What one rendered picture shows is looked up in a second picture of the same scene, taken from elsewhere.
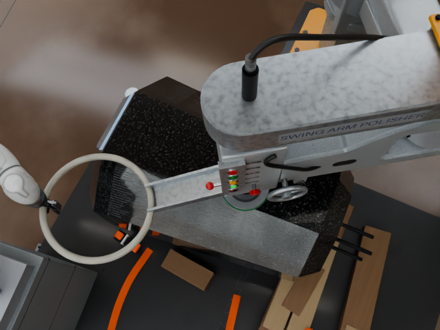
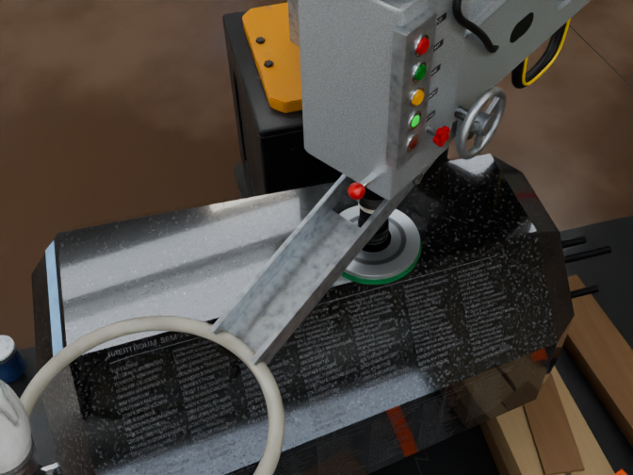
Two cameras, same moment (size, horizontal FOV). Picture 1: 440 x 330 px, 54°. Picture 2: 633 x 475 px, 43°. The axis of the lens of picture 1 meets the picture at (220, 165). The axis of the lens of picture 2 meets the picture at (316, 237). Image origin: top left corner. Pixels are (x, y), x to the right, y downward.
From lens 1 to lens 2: 96 cm
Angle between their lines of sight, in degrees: 29
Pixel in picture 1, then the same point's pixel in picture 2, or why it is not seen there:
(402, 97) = not seen: outside the picture
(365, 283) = (613, 361)
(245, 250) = (446, 359)
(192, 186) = (300, 273)
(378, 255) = (591, 313)
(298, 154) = (471, 15)
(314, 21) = (261, 24)
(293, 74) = not seen: outside the picture
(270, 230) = (463, 285)
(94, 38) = not seen: outside the picture
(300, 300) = (564, 444)
